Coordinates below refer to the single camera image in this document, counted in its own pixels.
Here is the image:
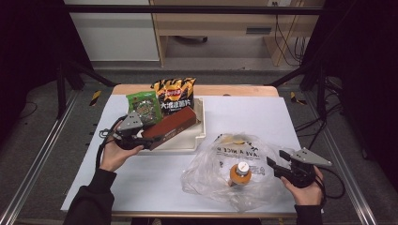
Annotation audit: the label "green seaweed snack packet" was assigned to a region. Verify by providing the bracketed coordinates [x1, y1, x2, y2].
[126, 90, 163, 127]

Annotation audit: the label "wooden office desk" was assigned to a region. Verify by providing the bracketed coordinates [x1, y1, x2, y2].
[149, 0, 327, 68]

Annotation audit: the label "reddish brown box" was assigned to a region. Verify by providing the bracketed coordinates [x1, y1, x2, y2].
[141, 106, 197, 152]

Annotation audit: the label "person's left hand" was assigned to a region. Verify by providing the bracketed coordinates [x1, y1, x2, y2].
[99, 120, 145, 173]

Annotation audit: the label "black hanging cables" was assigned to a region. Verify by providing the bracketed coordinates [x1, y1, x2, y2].
[273, 13, 309, 67]

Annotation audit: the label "black frame bar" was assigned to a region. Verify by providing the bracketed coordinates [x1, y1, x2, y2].
[62, 4, 325, 16]

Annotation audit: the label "person's right hand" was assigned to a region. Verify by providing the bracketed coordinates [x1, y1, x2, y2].
[281, 167, 325, 206]

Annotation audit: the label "black floor cables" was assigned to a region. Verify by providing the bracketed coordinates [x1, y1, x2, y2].
[294, 78, 345, 151]

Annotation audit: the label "white cabinet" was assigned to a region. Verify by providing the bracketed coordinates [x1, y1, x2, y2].
[64, 0, 161, 63]

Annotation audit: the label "white plastic tray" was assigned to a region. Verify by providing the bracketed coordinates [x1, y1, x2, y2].
[137, 97, 207, 156]

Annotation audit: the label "orange drink bottle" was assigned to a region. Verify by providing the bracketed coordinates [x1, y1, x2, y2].
[229, 161, 253, 188]

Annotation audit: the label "black stand leg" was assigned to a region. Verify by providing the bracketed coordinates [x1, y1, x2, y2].
[268, 59, 329, 120]
[55, 59, 118, 120]

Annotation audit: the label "yellow black chip bag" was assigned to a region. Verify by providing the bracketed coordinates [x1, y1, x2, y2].
[150, 77, 197, 116]

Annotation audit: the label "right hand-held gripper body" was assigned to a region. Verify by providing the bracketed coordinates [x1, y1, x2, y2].
[281, 147, 333, 189]

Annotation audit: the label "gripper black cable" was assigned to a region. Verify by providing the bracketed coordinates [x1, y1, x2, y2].
[95, 115, 128, 172]
[315, 167, 346, 201]

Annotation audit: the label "aluminium floor rail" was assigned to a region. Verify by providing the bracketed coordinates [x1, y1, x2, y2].
[304, 92, 379, 225]
[0, 90, 81, 225]

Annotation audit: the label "clear plastic bag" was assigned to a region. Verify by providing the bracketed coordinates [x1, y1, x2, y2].
[180, 132, 297, 214]

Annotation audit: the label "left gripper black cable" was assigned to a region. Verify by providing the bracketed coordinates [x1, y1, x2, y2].
[95, 115, 128, 172]

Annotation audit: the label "yellow black hazard tape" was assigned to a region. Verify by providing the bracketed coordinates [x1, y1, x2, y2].
[88, 89, 102, 107]
[289, 90, 308, 106]

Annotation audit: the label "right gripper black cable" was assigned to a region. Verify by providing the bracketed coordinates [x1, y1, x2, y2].
[315, 167, 346, 201]

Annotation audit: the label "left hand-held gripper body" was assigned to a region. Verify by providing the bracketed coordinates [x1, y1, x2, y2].
[107, 112, 145, 151]

